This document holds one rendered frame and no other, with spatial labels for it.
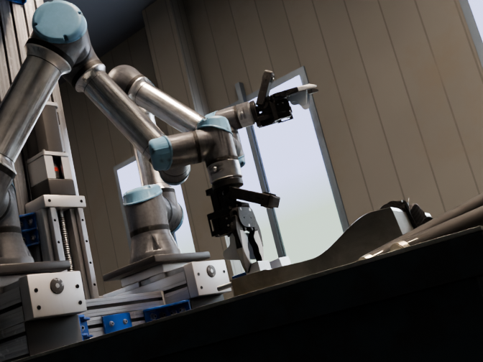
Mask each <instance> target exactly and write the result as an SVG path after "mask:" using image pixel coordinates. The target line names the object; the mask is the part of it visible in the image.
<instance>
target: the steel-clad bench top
mask: <svg viewBox="0 0 483 362"><path fill-rule="evenodd" d="M477 231H483V226H477V227H474V228H470V229H466V230H464V231H459V232H457V233H452V234H449V235H447V236H442V237H440V238H435V239H432V240H429V241H425V242H422V243H417V244H415V245H412V246H408V247H405V248H402V249H398V250H394V251H391V252H387V253H385V254H380V255H377V256H373V257H370V258H368V259H363V260H360V261H355V262H353V263H350V264H346V265H343V266H338V267H336V268H332V269H328V270H325V271H321V272H319V273H315V274H311V275H308V276H305V277H301V278H298V279H294V280H291V281H288V282H283V283H281V284H276V285H274V286H271V287H266V288H264V289H259V290H257V291H253V292H249V293H246V294H242V295H239V296H236V297H232V298H229V299H226V300H221V301H219V302H215V303H212V304H209V305H204V306H202V307H197V308H194V309H192V310H187V311H185V312H180V313H177V314H174V315H170V316H167V317H163V318H160V319H157V320H153V321H149V322H145V323H142V324H140V325H135V326H132V327H130V328H125V329H122V330H118V331H115V332H112V333H108V334H105V335H100V336H98V337H95V338H91V339H88V340H83V341H81V342H77V343H74V344H70V345H66V346H63V347H60V348H56V349H53V350H51V351H46V352H43V353H38V354H36V355H33V356H29V357H26V358H21V359H19V360H15V361H11V362H24V361H28V360H31V359H34V358H39V357H41V356H46V355H49V354H51V353H56V352H58V351H63V350H66V349H69V348H73V347H76V346H79V345H83V344H86V343H91V342H93V341H97V340H101V339H104V338H108V337H111V336H114V335H118V334H122V333H126V332H129V331H132V330H136V329H139V328H143V327H147V326H149V325H154V324H157V323H159V322H164V321H167V320H171V319H174V318H177V317H181V316H184V315H189V314H191V313H194V312H199V311H201V310H206V309H209V308H212V307H216V306H219V305H224V304H226V303H230V302H234V301H237V300H241V299H244V298H247V297H251V296H255V295H257V294H261V293H265V292H269V291H272V290H275V289H279V288H282V287H286V286H290V285H292V284H297V283H300V282H304V281H307V280H309V279H314V278H317V277H322V276H324V275H327V274H332V273H334V272H339V271H342V270H345V269H349V268H352V267H355V266H359V265H362V264H367V263H369V262H373V261H377V260H380V259H384V258H387V257H390V256H394V255H398V254H402V253H405V252H408V251H412V250H415V249H419V248H423V247H425V246H430V245H433V244H435V243H440V242H442V241H447V240H450V239H453V238H457V237H460V236H465V235H467V234H470V233H475V232H477Z"/></svg>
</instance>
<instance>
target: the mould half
mask: <svg viewBox="0 0 483 362"><path fill-rule="evenodd" d="M411 230H413V227H412V224H411V222H410V220H409V218H408V215H407V213H406V212H405V210H404V209H399V208H391V207H389V208H384V209H380V210H374V211H372V212H369V213H367V214H365V215H363V216H362V217H360V218H359V219H357V220H356V221H355V222H354V223H352V224H351V225H350V226H349V227H348V228H347V229H346V230H345V231H344V233H343V234H342V235H341V236H340V237H339V238H338V239H337V240H336V241H335V242H334V243H333V244H332V245H331V246H330V247H329V248H328V249H327V250H325V251H324V252H323V253H322V254H320V255H319V256H317V257H315V258H313V259H309V260H306V261H301V262H298V263H294V264H288V265H285V266H279V267H276V268H274V269H264V270H261V271H257V272H255V273H251V274H248V275H244V276H242V277H238V278H235V279H231V285H232V288H233V291H234V296H235V297H236V296H239V295H242V294H246V293H249V292H253V291H257V290H259V289H264V288H266V287H271V286H274V285H276V284H281V283H283V282H288V281H291V280H294V279H298V278H301V277H305V276H308V275H311V274H315V273H319V272H323V271H325V270H328V269H332V268H336V267H338V266H343V265H346V264H350V263H353V262H355V261H358V260H359V258H360V257H362V256H364V255H365V254H368V253H369V252H371V251H374V250H375V249H377V248H379V247H381V246H383V245H385V244H386V243H389V242H390V241H392V240H394V239H396V238H398V237H400V236H402V235H403V234H405V233H407V232H409V231H411Z"/></svg>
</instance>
